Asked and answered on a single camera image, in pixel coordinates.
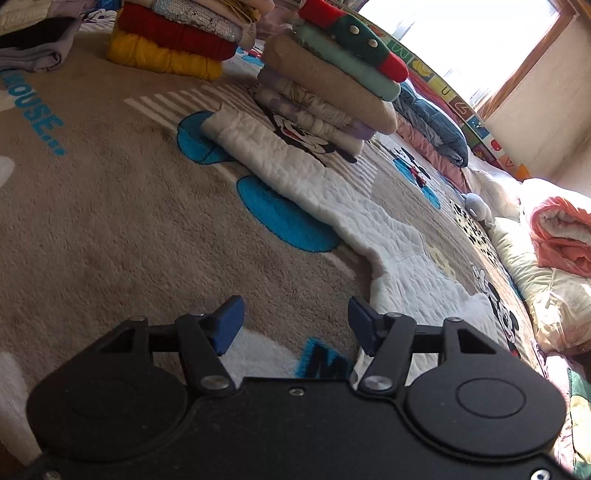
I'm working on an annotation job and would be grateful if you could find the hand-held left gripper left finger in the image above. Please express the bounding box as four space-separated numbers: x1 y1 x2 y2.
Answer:
98 294 245 400

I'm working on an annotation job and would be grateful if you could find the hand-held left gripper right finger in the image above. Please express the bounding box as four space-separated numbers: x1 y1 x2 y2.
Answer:
346 295 500 396

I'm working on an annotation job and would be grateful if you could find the white quilted garment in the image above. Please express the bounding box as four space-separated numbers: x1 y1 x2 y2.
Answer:
200 103 502 385

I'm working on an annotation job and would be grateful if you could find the pile of grey clothes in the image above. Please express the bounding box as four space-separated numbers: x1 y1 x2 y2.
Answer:
0 16 85 73

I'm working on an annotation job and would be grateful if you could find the printed cartoon blanket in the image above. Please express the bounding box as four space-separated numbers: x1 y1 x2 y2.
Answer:
0 18 551 464

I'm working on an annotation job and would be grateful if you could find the grey plush toy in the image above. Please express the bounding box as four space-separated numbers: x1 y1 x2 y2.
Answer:
461 192 496 228

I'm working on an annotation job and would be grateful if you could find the pink quilt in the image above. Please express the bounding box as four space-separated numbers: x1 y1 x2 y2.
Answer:
394 114 472 195

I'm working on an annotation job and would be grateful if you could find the cream comforter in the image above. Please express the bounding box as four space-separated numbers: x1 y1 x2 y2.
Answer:
488 216 591 357

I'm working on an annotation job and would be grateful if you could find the white blanket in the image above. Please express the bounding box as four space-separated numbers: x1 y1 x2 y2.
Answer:
468 167 533 223

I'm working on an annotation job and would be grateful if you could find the white floral folded garment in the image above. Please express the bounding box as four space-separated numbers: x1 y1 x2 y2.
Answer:
251 87 366 156

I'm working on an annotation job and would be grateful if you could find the blue folded quilt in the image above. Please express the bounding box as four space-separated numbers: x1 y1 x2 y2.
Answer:
392 82 470 168

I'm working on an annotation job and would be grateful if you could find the orange pink blanket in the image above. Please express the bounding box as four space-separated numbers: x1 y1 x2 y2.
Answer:
528 196 591 278

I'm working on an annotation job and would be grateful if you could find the lavender folded garment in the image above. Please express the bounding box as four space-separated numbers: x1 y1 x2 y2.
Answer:
256 68 376 142

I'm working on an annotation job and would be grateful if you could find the patchwork quilt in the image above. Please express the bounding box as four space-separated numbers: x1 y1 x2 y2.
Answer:
534 354 591 477

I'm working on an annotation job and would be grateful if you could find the colourful alphabet play mat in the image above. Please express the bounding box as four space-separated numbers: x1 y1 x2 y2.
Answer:
364 22 533 182

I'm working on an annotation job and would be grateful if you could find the beige folded garment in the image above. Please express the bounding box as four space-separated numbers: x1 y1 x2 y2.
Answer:
263 34 399 136

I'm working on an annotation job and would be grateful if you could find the mint green folded garment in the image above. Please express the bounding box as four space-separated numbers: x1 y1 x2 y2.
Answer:
293 23 402 103

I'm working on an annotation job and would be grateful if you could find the yellow folded garment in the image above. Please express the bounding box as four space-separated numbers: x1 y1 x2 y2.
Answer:
106 23 225 83

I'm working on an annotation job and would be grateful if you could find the red green knit sweater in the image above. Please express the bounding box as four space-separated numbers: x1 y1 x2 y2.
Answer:
297 0 410 84

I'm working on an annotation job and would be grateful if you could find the red folded garment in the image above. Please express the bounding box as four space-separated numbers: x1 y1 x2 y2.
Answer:
114 2 239 62

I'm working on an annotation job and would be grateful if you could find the window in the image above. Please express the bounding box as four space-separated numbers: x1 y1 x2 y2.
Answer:
358 0 579 119

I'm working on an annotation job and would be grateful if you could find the pale sequined folded garment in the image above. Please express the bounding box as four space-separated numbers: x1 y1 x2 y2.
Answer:
148 0 244 43

